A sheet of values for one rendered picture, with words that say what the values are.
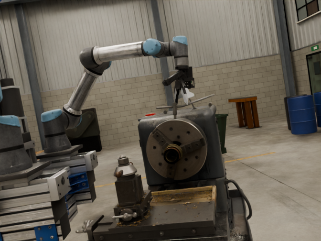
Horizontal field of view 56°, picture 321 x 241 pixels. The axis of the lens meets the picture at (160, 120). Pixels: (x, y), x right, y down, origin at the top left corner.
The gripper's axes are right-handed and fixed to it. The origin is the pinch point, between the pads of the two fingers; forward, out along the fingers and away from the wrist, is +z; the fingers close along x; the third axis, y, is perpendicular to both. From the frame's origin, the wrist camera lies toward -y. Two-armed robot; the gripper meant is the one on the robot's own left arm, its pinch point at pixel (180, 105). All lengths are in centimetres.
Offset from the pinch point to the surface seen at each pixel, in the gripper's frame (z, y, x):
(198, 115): 6.6, 12.3, 5.1
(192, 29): -249, 446, 944
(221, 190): 49, 21, -1
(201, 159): 28.0, 5.5, -10.3
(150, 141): 17.5, -16.9, 2.5
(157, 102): 19, 288, 963
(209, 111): 4.9, 18.1, 2.9
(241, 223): 74, 37, 5
